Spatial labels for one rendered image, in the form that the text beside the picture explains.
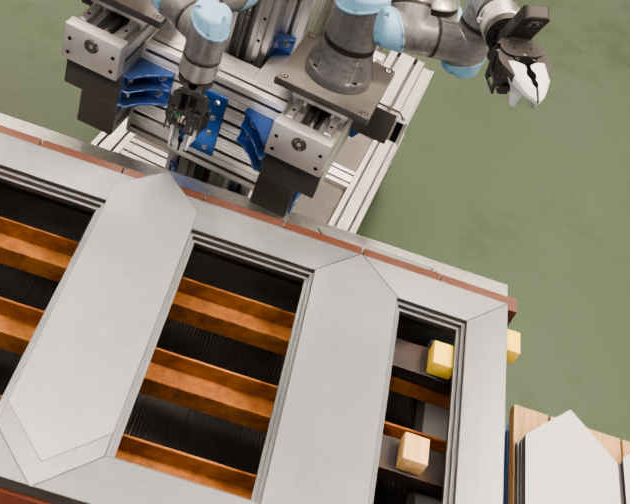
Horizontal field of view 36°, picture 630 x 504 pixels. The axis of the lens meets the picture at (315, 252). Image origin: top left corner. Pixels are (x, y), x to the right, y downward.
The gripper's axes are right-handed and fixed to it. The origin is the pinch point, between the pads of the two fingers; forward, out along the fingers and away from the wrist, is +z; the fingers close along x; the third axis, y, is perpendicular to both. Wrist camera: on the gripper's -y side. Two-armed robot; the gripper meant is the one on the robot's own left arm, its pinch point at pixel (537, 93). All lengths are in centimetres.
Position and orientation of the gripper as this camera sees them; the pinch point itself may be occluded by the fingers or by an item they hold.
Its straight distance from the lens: 160.6
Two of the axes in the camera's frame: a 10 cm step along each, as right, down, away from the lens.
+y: -1.6, 6.8, 7.2
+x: -9.8, -0.3, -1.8
